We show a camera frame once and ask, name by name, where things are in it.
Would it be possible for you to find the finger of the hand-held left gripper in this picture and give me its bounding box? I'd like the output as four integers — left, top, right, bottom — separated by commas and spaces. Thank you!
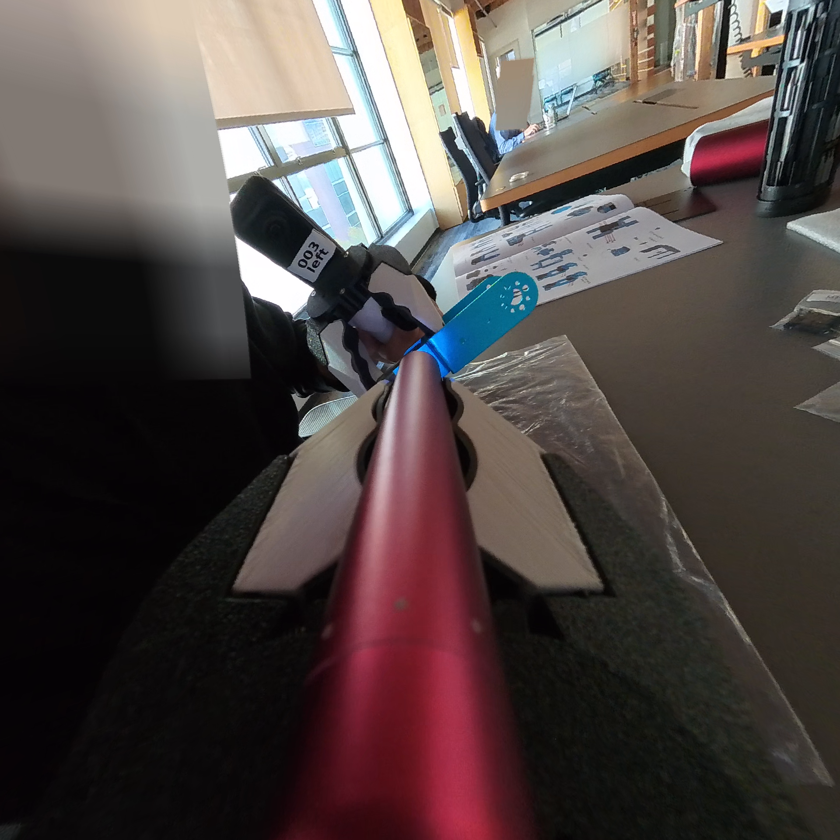
320, 320, 385, 398
364, 270, 446, 342

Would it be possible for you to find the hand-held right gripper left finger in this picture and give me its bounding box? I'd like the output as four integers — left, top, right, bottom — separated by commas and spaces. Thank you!
231, 382, 391, 597

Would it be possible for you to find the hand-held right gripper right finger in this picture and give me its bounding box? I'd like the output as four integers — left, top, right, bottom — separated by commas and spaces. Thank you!
449, 379, 602, 590

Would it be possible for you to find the blue metal servo bracket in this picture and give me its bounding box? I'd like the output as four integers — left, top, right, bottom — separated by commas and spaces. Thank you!
403, 270, 540, 380

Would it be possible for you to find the red electric screwdriver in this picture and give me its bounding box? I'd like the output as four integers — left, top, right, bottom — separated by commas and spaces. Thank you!
276, 354, 536, 840

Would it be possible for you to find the person's left forearm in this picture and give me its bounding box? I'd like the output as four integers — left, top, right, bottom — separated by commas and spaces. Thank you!
243, 282, 342, 398

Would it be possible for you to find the grey desk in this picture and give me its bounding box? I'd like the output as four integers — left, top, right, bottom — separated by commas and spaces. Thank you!
427, 177, 840, 840

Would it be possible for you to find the person's left hand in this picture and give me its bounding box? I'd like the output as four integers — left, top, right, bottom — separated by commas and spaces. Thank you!
367, 328, 421, 365

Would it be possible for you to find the large clear plastic bag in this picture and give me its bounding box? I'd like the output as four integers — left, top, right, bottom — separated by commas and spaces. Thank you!
453, 335, 834, 788

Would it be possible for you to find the large paned window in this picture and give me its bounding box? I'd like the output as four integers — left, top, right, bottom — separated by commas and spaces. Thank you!
217, 0, 414, 277

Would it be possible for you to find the black office chair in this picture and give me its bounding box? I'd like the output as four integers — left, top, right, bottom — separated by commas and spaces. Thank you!
438, 112, 500, 221

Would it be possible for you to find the open instruction manual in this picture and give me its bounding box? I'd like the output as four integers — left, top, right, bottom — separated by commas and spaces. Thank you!
453, 193, 723, 306

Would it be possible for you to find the person's black top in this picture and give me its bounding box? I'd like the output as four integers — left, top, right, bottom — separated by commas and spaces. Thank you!
0, 249, 303, 821

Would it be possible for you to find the beige roller blind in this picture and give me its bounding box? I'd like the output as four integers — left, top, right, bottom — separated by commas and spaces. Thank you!
197, 0, 355, 129

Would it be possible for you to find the long wooden table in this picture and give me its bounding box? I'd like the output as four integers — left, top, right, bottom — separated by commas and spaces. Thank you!
480, 75, 778, 212

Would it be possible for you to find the pile of small screw bags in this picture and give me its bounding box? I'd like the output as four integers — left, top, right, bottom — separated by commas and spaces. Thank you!
769, 289, 840, 421

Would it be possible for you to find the red cylindrical case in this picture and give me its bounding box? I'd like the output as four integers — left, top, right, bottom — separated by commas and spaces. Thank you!
682, 118, 772, 188

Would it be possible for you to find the white foam sheet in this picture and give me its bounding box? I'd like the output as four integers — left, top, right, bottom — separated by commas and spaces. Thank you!
786, 209, 840, 253

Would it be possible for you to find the black patterned cylinder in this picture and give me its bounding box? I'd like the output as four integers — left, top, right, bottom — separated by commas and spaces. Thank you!
756, 0, 840, 219

